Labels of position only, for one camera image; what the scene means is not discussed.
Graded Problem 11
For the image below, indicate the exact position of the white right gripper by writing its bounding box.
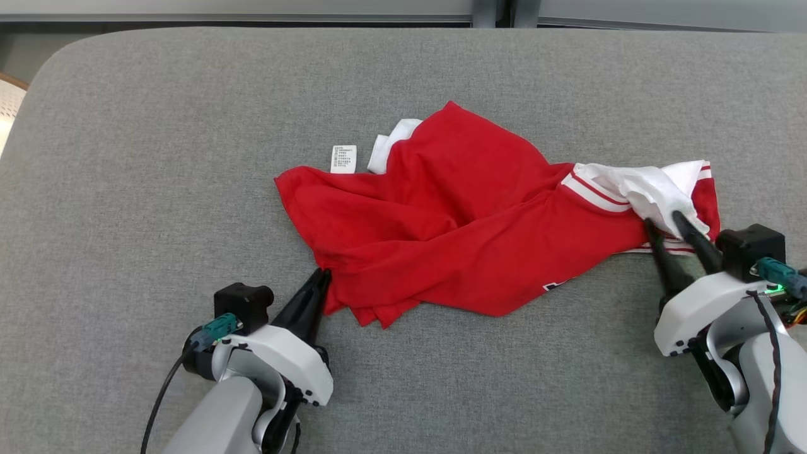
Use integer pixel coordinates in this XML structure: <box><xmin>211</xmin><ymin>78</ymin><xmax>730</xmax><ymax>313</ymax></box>
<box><xmin>643</xmin><ymin>210</ymin><xmax>779</xmax><ymax>358</ymax></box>

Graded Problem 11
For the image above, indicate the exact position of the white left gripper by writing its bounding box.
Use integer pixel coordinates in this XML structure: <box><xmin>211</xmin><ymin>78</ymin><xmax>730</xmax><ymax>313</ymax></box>
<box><xmin>211</xmin><ymin>269</ymin><xmax>334</xmax><ymax>408</ymax></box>

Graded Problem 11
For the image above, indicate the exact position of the red basketball jersey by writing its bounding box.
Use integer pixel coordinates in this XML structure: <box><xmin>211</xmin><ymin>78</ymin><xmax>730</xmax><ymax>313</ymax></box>
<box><xmin>274</xmin><ymin>101</ymin><xmax>721</xmax><ymax>330</ymax></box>

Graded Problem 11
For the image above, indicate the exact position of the grey fabric sofa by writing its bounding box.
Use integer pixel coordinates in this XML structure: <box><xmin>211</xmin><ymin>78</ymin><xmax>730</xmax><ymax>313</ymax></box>
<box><xmin>0</xmin><ymin>26</ymin><xmax>807</xmax><ymax>454</ymax></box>

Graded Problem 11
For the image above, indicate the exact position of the white perforated laundry basket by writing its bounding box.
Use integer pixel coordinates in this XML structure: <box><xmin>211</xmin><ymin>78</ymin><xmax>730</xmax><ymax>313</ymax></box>
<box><xmin>0</xmin><ymin>72</ymin><xmax>30</xmax><ymax>158</ymax></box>

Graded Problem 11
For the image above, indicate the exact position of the teal left camera connector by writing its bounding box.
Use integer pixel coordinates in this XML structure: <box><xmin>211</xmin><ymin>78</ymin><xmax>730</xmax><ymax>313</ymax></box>
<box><xmin>189</xmin><ymin>313</ymin><xmax>242</xmax><ymax>352</ymax></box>

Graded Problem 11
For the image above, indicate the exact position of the teal camera connector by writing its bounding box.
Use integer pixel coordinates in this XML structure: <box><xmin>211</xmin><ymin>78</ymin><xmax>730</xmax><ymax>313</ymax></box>
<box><xmin>757</xmin><ymin>257</ymin><xmax>807</xmax><ymax>299</ymax></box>
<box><xmin>189</xmin><ymin>313</ymin><xmax>242</xmax><ymax>352</ymax></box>

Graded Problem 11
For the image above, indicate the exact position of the teal right camera connector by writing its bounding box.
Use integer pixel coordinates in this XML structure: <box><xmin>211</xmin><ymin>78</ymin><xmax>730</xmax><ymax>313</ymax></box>
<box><xmin>757</xmin><ymin>257</ymin><xmax>807</xmax><ymax>299</ymax></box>

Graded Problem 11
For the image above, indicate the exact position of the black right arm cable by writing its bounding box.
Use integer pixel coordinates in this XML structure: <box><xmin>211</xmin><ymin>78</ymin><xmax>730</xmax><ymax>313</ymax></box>
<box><xmin>746</xmin><ymin>289</ymin><xmax>786</xmax><ymax>454</ymax></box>

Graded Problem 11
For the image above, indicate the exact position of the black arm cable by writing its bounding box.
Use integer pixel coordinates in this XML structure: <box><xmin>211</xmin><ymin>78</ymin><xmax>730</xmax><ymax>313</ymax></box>
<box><xmin>746</xmin><ymin>289</ymin><xmax>786</xmax><ymax>454</ymax></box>
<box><xmin>139</xmin><ymin>342</ymin><xmax>197</xmax><ymax>454</ymax></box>

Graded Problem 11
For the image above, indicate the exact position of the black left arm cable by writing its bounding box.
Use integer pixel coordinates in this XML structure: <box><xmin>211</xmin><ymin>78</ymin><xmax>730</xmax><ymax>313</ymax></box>
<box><xmin>139</xmin><ymin>342</ymin><xmax>197</xmax><ymax>454</ymax></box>

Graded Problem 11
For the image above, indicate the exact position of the grey partition bottom rail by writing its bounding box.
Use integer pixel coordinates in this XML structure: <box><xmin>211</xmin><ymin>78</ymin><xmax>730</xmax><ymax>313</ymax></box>
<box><xmin>0</xmin><ymin>12</ymin><xmax>473</xmax><ymax>26</ymax></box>
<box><xmin>539</xmin><ymin>15</ymin><xmax>807</xmax><ymax>33</ymax></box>

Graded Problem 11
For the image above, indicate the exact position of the grey rounded post foot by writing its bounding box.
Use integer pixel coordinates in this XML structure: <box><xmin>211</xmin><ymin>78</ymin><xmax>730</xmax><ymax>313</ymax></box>
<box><xmin>472</xmin><ymin>0</ymin><xmax>506</xmax><ymax>28</ymax></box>
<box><xmin>512</xmin><ymin>0</ymin><xmax>541</xmax><ymax>28</ymax></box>

